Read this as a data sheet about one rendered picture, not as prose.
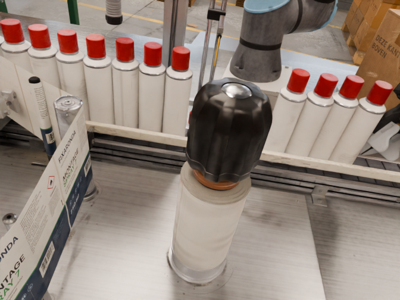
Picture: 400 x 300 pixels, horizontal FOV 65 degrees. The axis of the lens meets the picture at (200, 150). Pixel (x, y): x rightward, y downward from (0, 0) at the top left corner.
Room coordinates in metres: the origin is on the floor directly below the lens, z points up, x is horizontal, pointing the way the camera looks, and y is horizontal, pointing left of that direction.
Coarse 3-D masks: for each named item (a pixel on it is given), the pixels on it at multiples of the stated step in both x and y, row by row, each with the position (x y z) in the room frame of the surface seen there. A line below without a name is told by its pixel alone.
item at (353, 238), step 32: (0, 32) 1.00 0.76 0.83; (96, 32) 1.14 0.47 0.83; (192, 64) 1.02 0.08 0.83; (224, 64) 1.06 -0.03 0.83; (288, 64) 1.16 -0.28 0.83; (192, 96) 0.81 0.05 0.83; (96, 160) 0.48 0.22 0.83; (288, 192) 0.48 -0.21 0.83; (320, 224) 0.41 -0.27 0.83; (352, 224) 0.42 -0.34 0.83; (384, 224) 0.44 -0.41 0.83; (320, 256) 0.33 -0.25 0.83; (352, 256) 0.35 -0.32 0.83; (384, 256) 0.36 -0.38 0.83; (352, 288) 0.28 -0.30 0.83; (384, 288) 0.29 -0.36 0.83
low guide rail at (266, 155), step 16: (96, 128) 0.49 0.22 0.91; (112, 128) 0.49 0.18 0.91; (128, 128) 0.50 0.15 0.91; (176, 144) 0.49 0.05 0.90; (272, 160) 0.50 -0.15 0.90; (288, 160) 0.50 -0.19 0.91; (304, 160) 0.50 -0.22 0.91; (320, 160) 0.51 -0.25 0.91; (368, 176) 0.50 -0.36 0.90; (384, 176) 0.50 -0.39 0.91
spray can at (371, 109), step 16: (368, 96) 0.54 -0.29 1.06; (384, 96) 0.53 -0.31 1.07; (368, 112) 0.52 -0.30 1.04; (384, 112) 0.52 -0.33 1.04; (352, 128) 0.53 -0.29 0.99; (368, 128) 0.52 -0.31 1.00; (336, 144) 0.54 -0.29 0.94; (352, 144) 0.52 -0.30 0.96; (336, 160) 0.53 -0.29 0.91; (352, 160) 0.52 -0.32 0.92
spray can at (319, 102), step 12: (324, 84) 0.52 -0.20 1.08; (336, 84) 0.53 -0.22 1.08; (312, 96) 0.53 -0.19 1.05; (324, 96) 0.52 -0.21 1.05; (312, 108) 0.52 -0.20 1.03; (324, 108) 0.51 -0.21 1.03; (300, 120) 0.53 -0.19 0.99; (312, 120) 0.51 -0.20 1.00; (324, 120) 0.52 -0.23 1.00; (300, 132) 0.52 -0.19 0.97; (312, 132) 0.51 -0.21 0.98; (288, 144) 0.53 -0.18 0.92; (300, 144) 0.51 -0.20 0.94; (312, 144) 0.52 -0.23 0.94
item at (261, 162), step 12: (12, 120) 0.50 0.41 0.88; (144, 144) 0.50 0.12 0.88; (156, 144) 0.51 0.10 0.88; (288, 168) 0.50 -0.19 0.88; (300, 168) 0.51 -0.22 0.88; (312, 168) 0.52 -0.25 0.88; (384, 168) 0.56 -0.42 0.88; (396, 168) 0.57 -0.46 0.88; (360, 180) 0.50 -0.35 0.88; (372, 180) 0.51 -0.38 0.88; (384, 180) 0.52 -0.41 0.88
